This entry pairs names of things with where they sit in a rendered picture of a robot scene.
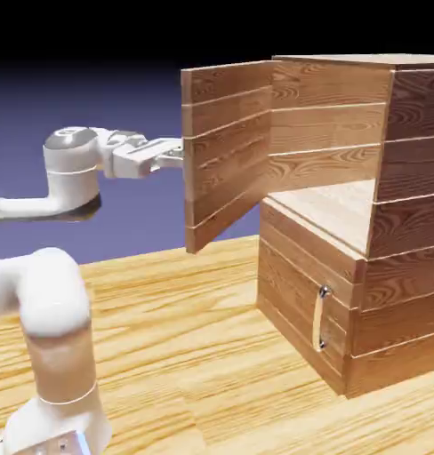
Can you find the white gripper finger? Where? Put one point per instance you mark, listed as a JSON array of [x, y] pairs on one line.
[[169, 162], [167, 143]]

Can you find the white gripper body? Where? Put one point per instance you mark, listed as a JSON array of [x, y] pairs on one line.
[[130, 161]]

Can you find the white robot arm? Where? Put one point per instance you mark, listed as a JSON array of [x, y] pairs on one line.
[[69, 167]]

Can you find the light wood cabinet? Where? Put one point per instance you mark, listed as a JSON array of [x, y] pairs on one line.
[[405, 220]]

